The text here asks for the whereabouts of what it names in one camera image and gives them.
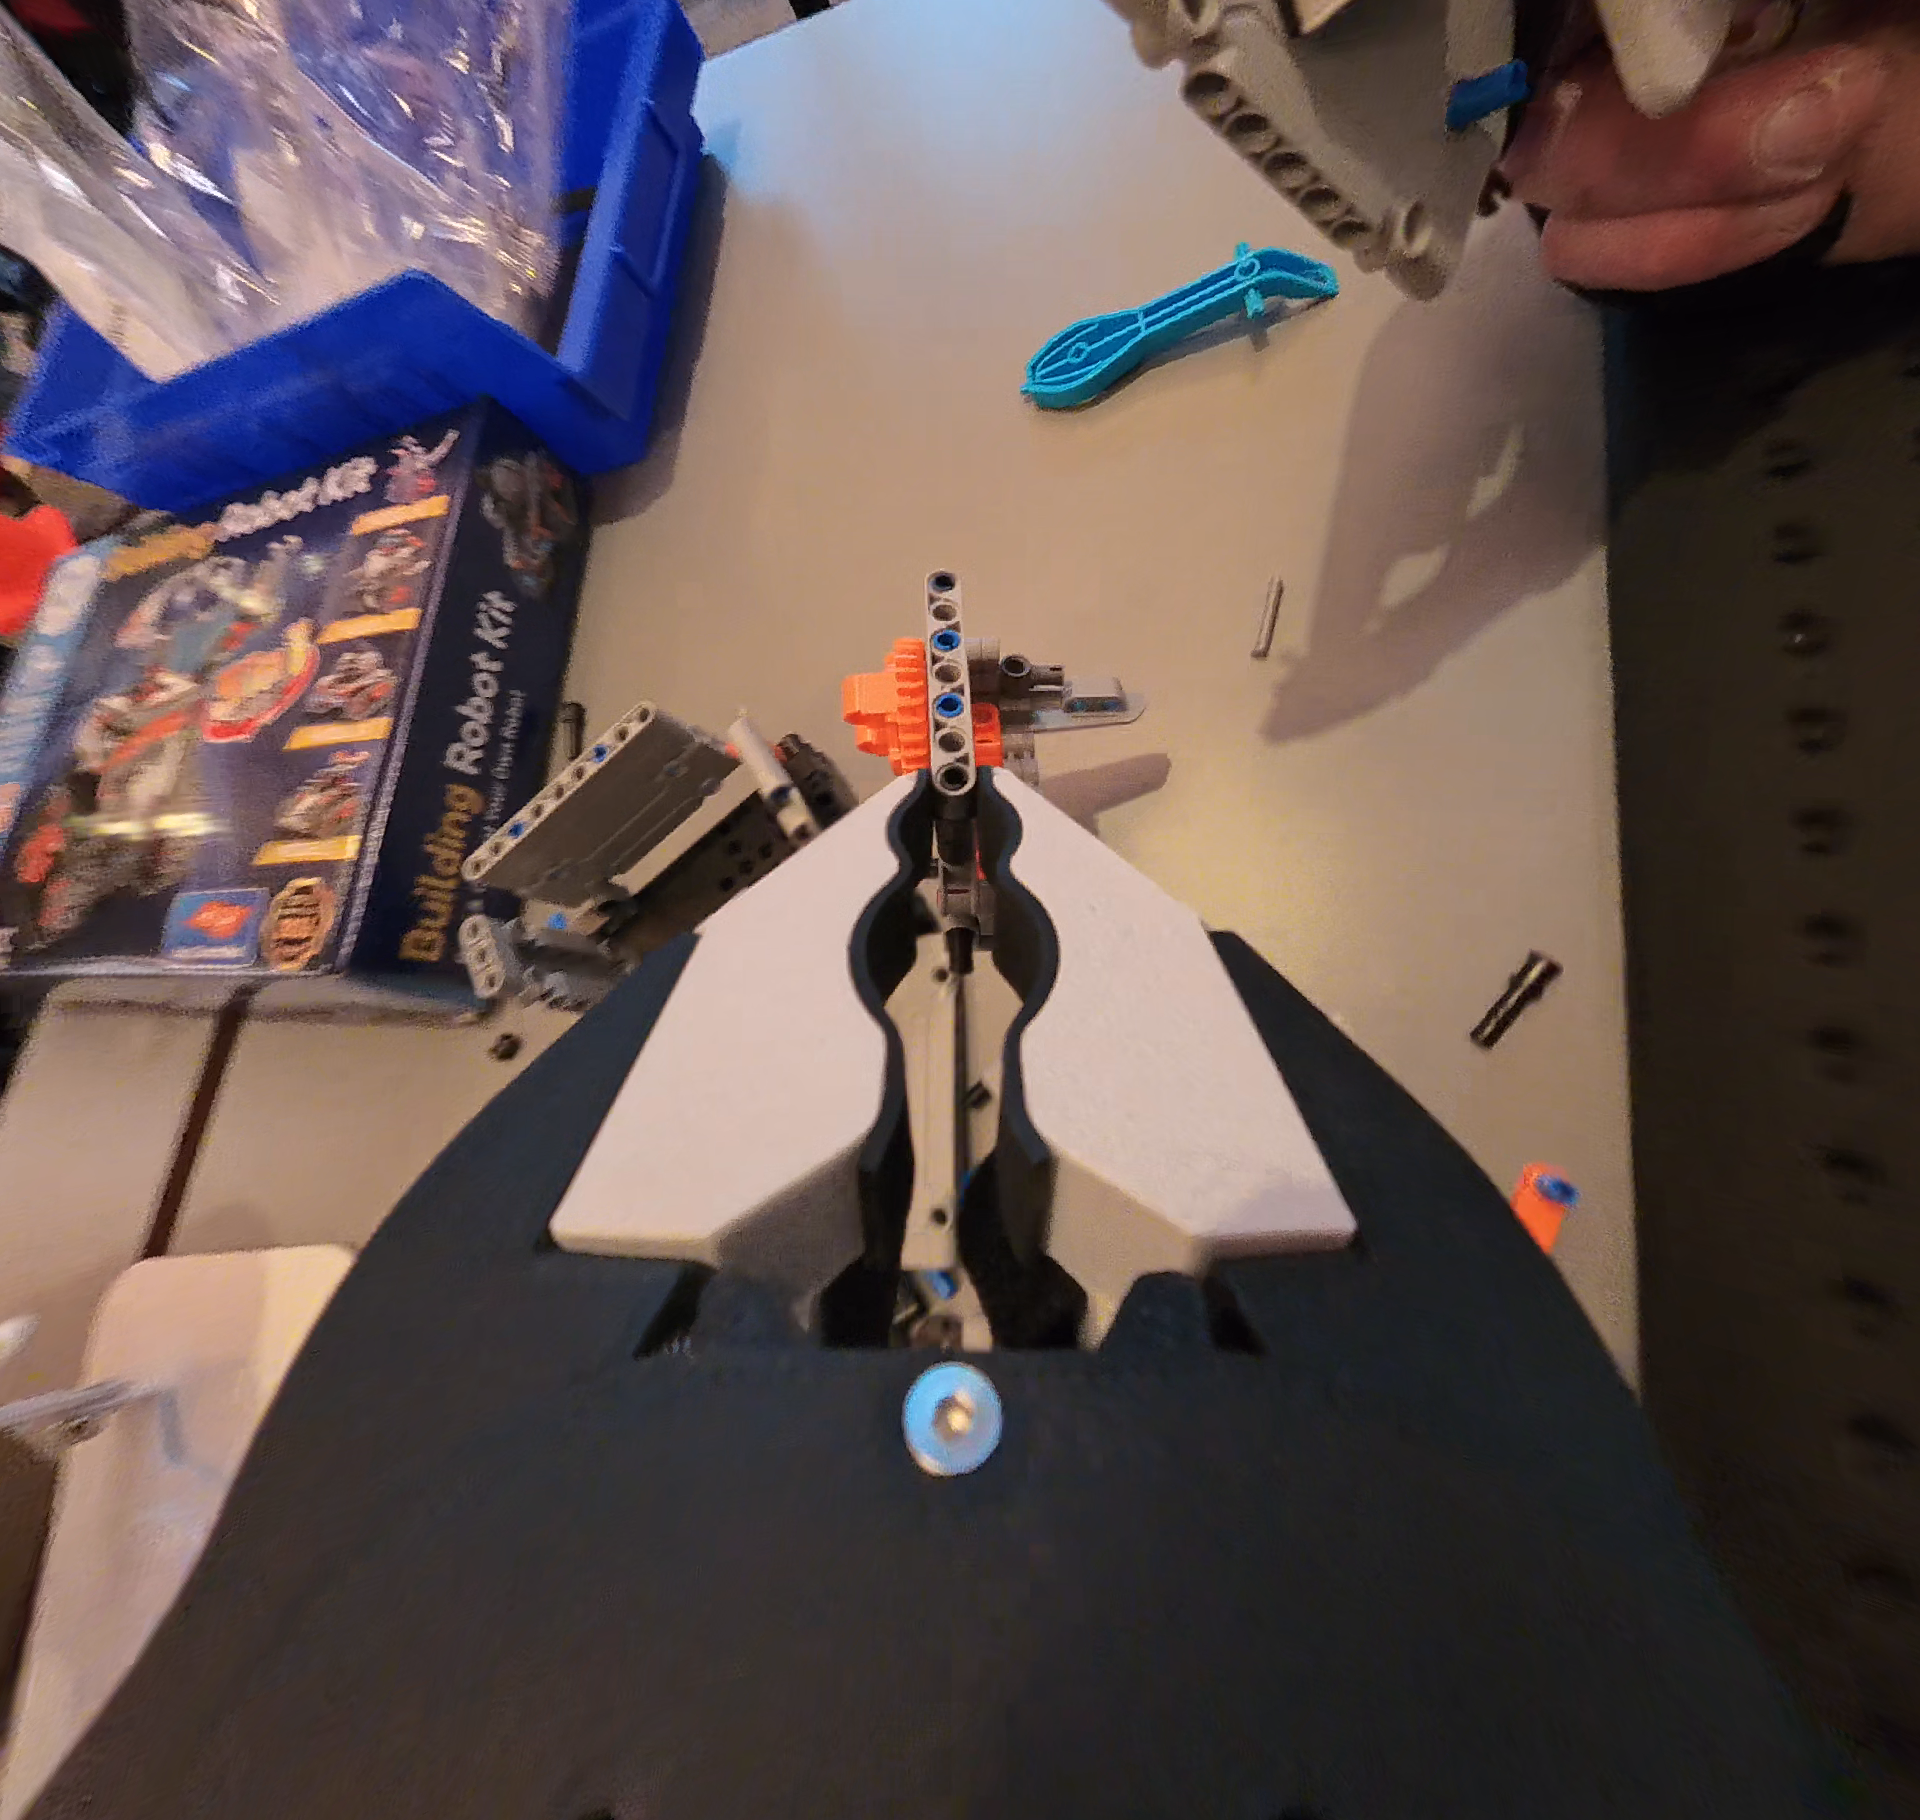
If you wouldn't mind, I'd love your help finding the blue curved building piece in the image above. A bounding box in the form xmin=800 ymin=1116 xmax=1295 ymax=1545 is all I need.
xmin=1020 ymin=244 xmax=1346 ymax=410

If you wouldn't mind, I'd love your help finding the bundle of clear plastic bags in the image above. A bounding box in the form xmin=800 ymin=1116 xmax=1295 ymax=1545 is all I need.
xmin=0 ymin=0 xmax=579 ymax=381

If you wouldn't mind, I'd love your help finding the black connector pin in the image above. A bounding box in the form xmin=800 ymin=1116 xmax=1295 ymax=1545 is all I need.
xmin=1472 ymin=951 xmax=1565 ymax=1049

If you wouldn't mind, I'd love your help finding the white booklet stand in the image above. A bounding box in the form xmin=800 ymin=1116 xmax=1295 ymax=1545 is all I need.
xmin=0 ymin=1245 xmax=362 ymax=1702

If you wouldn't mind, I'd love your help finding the blue plastic bin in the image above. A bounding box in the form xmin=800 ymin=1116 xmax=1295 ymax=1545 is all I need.
xmin=0 ymin=0 xmax=710 ymax=521

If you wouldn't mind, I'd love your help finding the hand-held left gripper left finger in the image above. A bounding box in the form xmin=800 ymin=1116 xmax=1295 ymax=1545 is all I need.
xmin=556 ymin=779 xmax=921 ymax=1340

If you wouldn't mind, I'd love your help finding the blue robot kit box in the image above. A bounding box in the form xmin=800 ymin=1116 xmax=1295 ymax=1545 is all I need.
xmin=0 ymin=404 xmax=594 ymax=1018

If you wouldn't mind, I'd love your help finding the grey building kit robot assembly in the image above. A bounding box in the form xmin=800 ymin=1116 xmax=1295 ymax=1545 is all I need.
xmin=459 ymin=703 xmax=857 ymax=959

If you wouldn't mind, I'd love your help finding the orange and grey wing assembly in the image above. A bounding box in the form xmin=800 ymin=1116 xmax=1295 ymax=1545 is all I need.
xmin=835 ymin=570 xmax=1151 ymax=1328

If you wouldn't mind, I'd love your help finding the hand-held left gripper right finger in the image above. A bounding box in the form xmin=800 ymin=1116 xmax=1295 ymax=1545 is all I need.
xmin=994 ymin=771 xmax=1354 ymax=1340

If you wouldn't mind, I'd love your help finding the long light grey building block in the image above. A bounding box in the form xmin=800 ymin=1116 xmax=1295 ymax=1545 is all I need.
xmin=1081 ymin=0 xmax=1524 ymax=306

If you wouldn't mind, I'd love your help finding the black perforated mat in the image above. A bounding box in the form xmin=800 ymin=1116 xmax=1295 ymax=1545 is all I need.
xmin=1606 ymin=277 xmax=1920 ymax=1762

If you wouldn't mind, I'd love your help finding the person's right hand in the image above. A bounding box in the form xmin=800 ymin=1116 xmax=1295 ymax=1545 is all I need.
xmin=1495 ymin=29 xmax=1920 ymax=296

